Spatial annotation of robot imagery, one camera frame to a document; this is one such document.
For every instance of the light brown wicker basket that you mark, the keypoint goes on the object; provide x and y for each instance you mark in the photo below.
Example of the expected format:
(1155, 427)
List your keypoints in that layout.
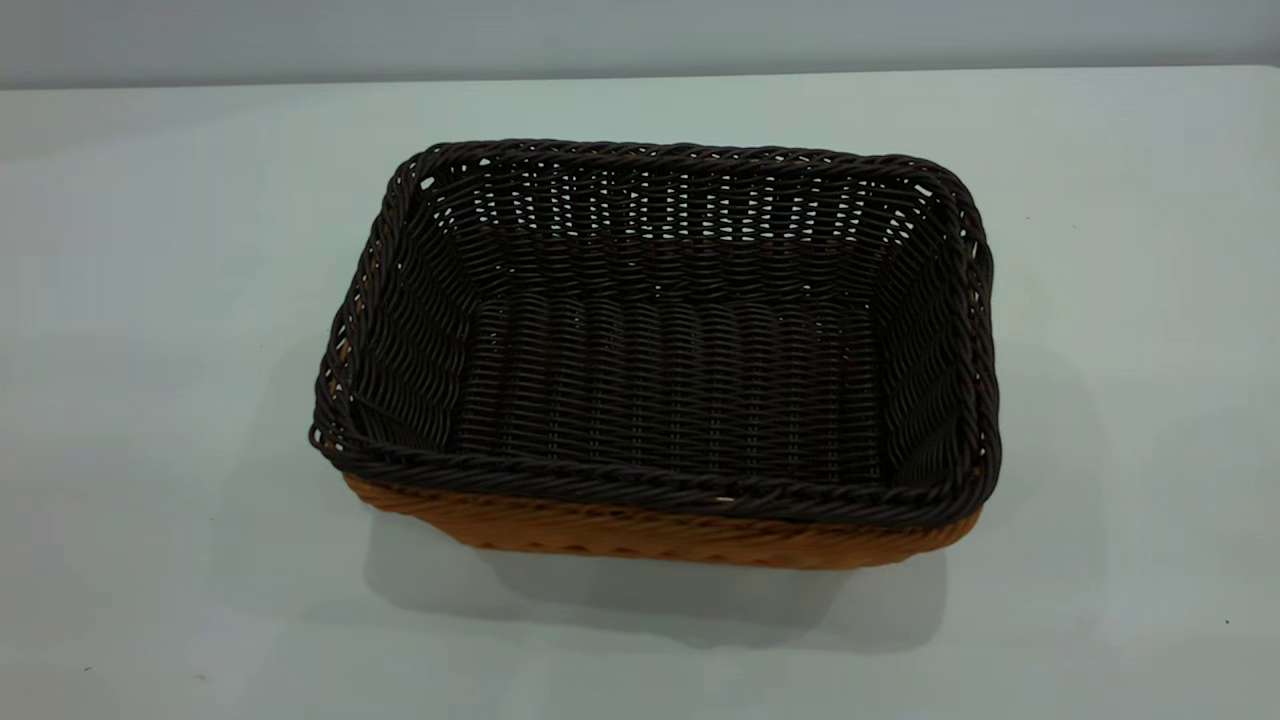
(650, 535)

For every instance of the dark brown wicker basket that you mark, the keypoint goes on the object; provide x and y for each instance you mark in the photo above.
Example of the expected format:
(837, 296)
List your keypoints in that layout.
(650, 380)

